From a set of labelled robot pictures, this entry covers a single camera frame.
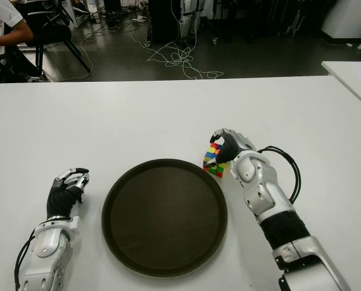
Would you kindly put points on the black cabinet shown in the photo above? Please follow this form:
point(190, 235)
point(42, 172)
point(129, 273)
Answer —
point(163, 21)

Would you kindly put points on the person in white shirt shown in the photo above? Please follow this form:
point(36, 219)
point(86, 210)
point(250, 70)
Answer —
point(0, 27)

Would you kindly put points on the black chair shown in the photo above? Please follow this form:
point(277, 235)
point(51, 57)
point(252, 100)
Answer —
point(51, 33)

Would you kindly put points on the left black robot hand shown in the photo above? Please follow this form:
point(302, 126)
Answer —
point(59, 201)

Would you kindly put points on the white box cabinet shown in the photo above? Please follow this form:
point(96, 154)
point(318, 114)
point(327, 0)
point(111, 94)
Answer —
point(350, 18)

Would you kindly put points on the silver humanoid robot legs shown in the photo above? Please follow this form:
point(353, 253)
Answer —
point(188, 21)

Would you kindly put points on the multicoloured Rubik's cube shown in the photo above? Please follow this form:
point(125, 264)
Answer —
point(210, 153)

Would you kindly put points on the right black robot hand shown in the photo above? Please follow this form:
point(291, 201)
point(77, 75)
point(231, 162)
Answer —
point(232, 145)

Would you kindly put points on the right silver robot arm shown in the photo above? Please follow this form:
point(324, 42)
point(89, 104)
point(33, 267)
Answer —
point(268, 194)

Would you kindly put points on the white paper scrap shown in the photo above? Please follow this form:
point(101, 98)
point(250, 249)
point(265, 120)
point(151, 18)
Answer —
point(360, 47)

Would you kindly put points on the dark brown round plate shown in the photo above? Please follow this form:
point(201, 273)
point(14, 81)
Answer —
point(165, 218)

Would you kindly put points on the white side table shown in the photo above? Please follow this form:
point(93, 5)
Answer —
point(353, 78)

